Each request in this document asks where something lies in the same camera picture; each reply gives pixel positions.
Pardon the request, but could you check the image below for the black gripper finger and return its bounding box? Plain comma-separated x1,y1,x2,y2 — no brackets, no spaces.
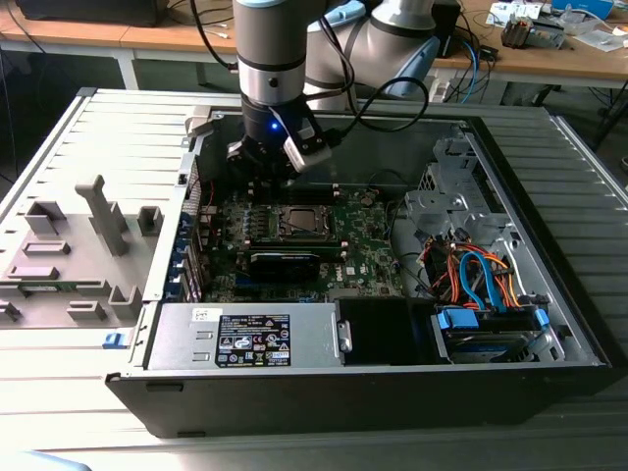
225,139,276,198
272,165,301,193

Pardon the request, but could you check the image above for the silver CPU plate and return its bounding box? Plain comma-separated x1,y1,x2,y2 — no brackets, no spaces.
287,208,323,232

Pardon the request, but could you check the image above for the CPU socket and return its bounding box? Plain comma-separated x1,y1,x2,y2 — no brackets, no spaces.
277,203,340,241

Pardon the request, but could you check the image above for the black graphics card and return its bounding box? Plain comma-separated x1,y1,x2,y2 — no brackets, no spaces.
247,249,324,285

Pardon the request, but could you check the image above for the green motherboard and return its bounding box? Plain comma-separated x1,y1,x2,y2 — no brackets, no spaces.
195,184,411,303

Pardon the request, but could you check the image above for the metal drive cage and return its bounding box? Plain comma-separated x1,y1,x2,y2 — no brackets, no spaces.
404,135,517,246

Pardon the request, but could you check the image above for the white power adapter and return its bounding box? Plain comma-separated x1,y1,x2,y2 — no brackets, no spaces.
425,73,451,103

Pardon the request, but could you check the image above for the grey parts rack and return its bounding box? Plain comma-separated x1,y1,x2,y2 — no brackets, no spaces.
0,174,166,331

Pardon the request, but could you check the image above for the grey power supply unit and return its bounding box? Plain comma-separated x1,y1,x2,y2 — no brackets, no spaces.
145,301,354,372

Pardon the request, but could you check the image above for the black flat equipment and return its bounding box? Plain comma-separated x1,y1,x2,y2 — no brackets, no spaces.
14,0,169,28

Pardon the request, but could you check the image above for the wooden desk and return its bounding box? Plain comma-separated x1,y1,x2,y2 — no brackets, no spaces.
0,0,240,92
426,0,628,107

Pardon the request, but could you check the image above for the black upright box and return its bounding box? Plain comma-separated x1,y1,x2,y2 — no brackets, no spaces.
433,0,463,59

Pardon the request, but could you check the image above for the hard disk in blue carrier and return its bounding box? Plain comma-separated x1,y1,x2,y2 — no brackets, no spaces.
431,304,550,365

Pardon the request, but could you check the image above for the open black PC case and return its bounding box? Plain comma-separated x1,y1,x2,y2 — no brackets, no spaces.
105,95,620,441

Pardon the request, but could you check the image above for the dark finned heatsink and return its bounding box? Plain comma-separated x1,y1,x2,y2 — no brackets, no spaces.
499,14,537,49

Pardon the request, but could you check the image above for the grey metal drive unit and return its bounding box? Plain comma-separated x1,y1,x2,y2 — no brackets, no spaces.
532,18,566,49

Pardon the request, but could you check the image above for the blue cardboard box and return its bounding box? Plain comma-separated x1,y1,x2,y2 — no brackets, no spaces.
549,0,615,19

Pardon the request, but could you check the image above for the clear plastic bag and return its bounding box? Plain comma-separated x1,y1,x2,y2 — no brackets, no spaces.
572,27,627,53

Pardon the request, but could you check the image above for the pale blue rounded object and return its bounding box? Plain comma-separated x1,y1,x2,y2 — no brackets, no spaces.
0,448,93,471

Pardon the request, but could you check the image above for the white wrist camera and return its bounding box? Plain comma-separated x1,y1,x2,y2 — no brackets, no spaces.
283,117,334,174

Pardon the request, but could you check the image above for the black plastic duct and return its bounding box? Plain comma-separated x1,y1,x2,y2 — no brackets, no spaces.
337,295,436,367

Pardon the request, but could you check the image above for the blue flat wire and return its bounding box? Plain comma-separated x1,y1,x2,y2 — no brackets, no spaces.
458,248,511,315

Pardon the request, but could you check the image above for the orange wire bundle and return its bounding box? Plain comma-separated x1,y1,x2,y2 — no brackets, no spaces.
420,238,527,311

